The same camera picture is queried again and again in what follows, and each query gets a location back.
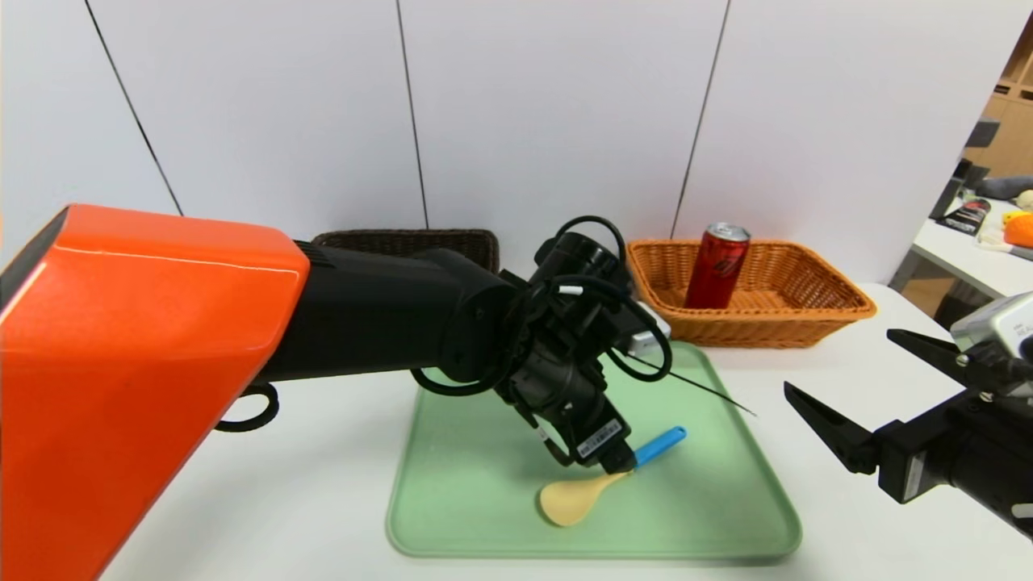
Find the white side table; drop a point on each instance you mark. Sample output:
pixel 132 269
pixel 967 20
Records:
pixel 968 262

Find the black office chair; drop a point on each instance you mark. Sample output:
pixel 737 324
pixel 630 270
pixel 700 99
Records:
pixel 980 133

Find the black red box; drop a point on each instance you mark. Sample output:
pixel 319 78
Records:
pixel 967 218

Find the red soda can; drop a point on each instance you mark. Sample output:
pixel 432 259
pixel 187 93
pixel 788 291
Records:
pixel 717 270

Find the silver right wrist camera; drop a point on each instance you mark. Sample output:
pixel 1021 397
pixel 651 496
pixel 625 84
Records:
pixel 1001 323

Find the wooden shelf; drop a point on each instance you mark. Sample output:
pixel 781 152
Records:
pixel 1013 121

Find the cream round toy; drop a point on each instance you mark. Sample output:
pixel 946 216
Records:
pixel 1025 200

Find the light green plastic tray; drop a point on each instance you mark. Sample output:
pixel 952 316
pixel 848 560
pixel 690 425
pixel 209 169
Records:
pixel 484 500

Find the grey plush toy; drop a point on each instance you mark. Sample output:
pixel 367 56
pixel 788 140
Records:
pixel 1005 188

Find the dark brown wicker basket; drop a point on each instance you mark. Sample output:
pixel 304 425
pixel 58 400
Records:
pixel 420 242

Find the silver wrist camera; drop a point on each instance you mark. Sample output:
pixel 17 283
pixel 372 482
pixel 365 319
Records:
pixel 648 339
pixel 1001 323

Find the dark round bin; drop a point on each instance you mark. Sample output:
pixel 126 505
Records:
pixel 960 303

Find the orange plush toy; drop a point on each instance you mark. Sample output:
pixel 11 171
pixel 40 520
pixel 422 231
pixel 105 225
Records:
pixel 1021 232

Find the small yellow toy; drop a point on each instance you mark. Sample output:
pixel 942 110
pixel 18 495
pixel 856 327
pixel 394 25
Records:
pixel 1013 216

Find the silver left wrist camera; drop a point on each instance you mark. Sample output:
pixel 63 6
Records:
pixel 648 339

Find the orange wicker basket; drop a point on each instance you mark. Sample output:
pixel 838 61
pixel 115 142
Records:
pixel 775 323

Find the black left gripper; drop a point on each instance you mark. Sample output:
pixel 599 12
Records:
pixel 601 442

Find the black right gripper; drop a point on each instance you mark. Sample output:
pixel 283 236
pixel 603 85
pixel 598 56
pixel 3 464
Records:
pixel 905 458

